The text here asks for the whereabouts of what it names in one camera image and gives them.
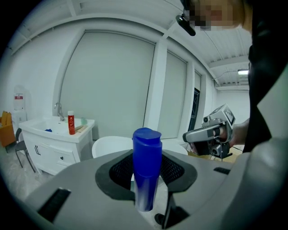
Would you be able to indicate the ceiling tube light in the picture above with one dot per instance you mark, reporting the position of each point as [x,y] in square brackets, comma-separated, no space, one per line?
[243,72]

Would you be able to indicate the person's head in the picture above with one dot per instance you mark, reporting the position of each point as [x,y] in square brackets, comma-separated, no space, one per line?
[213,15]

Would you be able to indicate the white vanity cabinet with sink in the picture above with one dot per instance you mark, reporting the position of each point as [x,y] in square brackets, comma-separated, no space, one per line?
[56,146]

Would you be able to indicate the person's right forearm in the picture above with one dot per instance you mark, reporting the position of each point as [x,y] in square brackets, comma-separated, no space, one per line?
[240,132]

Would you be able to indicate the blue shampoo bottle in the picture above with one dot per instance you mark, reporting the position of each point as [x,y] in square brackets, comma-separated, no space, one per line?
[147,157]

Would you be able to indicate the medium grey window blind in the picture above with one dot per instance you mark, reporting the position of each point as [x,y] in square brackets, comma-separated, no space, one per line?
[173,96]

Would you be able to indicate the black chair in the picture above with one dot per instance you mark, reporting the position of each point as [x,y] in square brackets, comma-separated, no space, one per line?
[21,146]

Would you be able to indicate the white and green bathtub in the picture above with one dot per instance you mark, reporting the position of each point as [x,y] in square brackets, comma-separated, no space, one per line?
[108,146]

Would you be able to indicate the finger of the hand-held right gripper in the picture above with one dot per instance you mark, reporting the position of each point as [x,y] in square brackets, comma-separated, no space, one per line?
[198,135]

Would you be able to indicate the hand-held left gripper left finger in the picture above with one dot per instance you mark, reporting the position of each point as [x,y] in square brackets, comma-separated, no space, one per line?
[85,197]

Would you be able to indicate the white water dispenser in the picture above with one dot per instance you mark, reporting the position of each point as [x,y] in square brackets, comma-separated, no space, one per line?
[19,105]

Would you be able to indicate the green cup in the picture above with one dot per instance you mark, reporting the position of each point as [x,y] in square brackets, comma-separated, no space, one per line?
[84,121]

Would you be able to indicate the narrow grey window blind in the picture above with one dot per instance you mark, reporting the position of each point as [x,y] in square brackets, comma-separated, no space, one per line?
[197,79]

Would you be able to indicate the red bottle with white cap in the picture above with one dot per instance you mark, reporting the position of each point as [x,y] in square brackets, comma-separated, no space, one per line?
[71,123]

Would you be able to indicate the blue cloth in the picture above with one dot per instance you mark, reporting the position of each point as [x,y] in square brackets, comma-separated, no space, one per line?
[48,130]

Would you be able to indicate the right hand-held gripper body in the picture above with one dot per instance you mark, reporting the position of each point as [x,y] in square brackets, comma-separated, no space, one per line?
[228,116]

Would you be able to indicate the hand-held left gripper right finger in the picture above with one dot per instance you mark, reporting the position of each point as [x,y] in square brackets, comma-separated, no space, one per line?
[216,193]

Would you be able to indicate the wooden brush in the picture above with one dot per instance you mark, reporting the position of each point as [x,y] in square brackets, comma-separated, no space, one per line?
[81,128]

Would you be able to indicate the black head-worn camera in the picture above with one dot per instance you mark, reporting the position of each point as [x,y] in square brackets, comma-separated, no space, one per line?
[185,24]

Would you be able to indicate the person's right hand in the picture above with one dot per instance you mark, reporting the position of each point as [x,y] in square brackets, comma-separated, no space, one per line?
[220,132]

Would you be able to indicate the person's black clothing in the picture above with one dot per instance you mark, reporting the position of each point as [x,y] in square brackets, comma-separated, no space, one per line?
[258,89]

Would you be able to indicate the large grey window blind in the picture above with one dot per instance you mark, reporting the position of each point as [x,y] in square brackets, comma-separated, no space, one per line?
[108,85]

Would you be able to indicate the chrome faucet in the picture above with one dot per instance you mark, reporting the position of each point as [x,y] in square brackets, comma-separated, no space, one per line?
[59,111]

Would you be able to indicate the orange sofa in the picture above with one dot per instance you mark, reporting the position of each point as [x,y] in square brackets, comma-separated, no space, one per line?
[6,132]

